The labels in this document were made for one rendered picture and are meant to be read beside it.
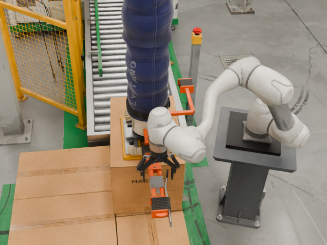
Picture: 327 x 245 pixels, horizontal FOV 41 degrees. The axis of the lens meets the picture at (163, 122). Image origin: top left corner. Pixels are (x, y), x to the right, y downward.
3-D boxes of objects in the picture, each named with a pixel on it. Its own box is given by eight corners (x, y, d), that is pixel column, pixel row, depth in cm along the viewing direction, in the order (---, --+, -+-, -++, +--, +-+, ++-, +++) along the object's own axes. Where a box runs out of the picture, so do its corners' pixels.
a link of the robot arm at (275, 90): (284, 117, 270) (316, 135, 259) (269, 138, 269) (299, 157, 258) (261, 56, 205) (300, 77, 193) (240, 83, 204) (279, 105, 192)
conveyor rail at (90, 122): (85, 4, 482) (83, -13, 469) (89, 3, 482) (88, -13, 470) (89, 153, 312) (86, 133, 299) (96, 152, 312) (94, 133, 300)
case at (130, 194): (113, 143, 300) (110, 97, 274) (171, 140, 304) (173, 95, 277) (113, 214, 255) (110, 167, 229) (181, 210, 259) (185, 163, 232)
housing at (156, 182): (149, 183, 208) (149, 176, 205) (163, 181, 208) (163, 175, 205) (150, 194, 202) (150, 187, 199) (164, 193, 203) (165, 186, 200)
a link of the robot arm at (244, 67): (223, 61, 208) (246, 74, 201) (247, 46, 217) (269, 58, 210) (221, 83, 217) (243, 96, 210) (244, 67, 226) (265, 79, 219)
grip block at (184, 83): (177, 85, 268) (177, 78, 265) (191, 84, 269) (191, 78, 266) (179, 93, 262) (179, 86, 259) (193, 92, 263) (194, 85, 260)
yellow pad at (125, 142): (120, 119, 258) (119, 113, 255) (137, 118, 259) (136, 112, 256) (123, 160, 233) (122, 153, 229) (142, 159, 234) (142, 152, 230)
